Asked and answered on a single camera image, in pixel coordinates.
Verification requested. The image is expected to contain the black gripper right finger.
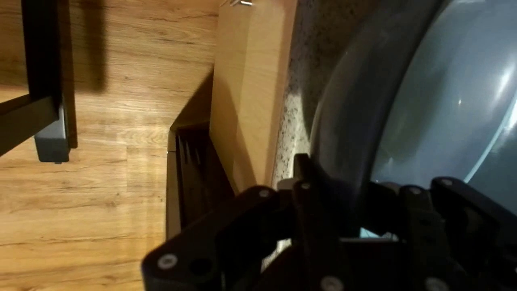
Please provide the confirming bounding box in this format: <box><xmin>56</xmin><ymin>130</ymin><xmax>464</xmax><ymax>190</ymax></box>
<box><xmin>371</xmin><ymin>177</ymin><xmax>517</xmax><ymax>291</ymax></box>

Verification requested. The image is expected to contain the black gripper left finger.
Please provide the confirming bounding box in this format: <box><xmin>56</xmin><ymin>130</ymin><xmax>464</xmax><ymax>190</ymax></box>
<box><xmin>141</xmin><ymin>153</ymin><xmax>346</xmax><ymax>291</ymax></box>

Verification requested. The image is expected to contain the dark grey bowl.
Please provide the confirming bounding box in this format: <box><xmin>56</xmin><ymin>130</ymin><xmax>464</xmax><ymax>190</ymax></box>
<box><xmin>311</xmin><ymin>0</ymin><xmax>517</xmax><ymax>237</ymax></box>

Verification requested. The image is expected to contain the right wooden cabinet door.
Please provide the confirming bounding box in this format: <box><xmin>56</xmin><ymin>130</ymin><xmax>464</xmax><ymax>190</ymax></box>
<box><xmin>211</xmin><ymin>0</ymin><xmax>299</xmax><ymax>193</ymax></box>

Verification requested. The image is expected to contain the black chair leg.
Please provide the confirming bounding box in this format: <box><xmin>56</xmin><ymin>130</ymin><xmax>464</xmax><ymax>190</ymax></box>
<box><xmin>0</xmin><ymin>0</ymin><xmax>78</xmax><ymax>164</ymax></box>

